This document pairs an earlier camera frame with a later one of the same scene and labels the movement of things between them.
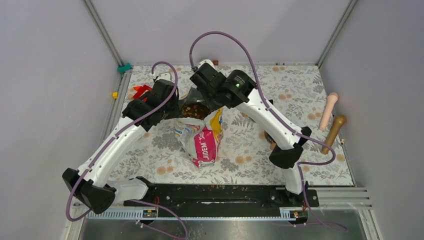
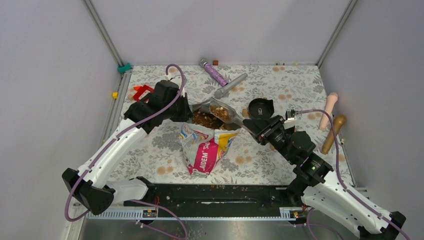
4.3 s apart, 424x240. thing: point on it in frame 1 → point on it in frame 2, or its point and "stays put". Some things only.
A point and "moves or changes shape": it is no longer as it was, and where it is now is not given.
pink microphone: (332, 98) stays put
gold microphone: (339, 121) stays put
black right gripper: (212, 105) → (258, 125)
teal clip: (122, 69) stays put
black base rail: (223, 196) stays put
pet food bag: (199, 130) moves or changes shape
